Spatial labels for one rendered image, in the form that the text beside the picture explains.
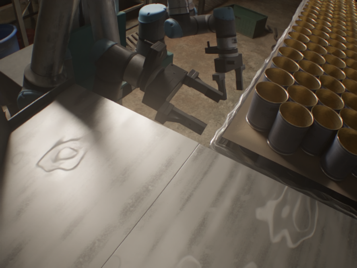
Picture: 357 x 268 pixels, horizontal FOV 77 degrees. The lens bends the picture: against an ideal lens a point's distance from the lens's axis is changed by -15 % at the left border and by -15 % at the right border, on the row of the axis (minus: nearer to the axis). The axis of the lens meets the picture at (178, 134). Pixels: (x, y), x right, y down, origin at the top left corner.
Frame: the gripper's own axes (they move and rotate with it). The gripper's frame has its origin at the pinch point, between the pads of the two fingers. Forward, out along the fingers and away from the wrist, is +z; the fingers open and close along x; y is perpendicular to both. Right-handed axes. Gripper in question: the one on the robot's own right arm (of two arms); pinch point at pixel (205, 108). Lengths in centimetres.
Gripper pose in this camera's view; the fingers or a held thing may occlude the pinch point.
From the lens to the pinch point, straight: 62.1
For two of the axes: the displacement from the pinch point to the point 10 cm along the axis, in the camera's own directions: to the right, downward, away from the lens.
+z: 8.7, 5.0, -0.5
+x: -3.9, 6.1, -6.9
